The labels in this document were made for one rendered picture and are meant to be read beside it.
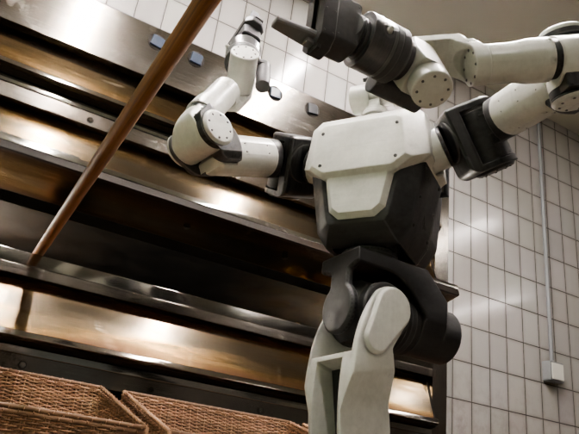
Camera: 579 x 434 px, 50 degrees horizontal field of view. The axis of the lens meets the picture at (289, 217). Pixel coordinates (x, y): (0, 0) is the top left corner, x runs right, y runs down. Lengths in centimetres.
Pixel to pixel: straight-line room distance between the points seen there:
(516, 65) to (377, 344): 52
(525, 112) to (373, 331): 48
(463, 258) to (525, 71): 177
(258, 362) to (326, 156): 96
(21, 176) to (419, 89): 129
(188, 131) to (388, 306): 52
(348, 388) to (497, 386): 167
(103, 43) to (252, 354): 115
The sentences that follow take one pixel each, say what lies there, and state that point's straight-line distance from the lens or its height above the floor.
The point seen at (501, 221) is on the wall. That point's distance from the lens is 301.
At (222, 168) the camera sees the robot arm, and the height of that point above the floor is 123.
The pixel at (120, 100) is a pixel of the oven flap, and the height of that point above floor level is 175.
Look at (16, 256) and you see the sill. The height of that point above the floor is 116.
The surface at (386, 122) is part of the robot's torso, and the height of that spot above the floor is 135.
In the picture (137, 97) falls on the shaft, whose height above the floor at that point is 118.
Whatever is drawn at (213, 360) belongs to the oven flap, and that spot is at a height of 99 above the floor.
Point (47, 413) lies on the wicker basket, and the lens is 137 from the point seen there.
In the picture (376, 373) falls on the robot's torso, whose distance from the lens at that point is 116.
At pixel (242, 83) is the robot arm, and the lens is 148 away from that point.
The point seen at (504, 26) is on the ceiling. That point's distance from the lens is 300.
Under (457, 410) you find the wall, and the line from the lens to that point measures 258.
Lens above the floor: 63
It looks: 24 degrees up
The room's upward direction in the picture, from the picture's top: 7 degrees clockwise
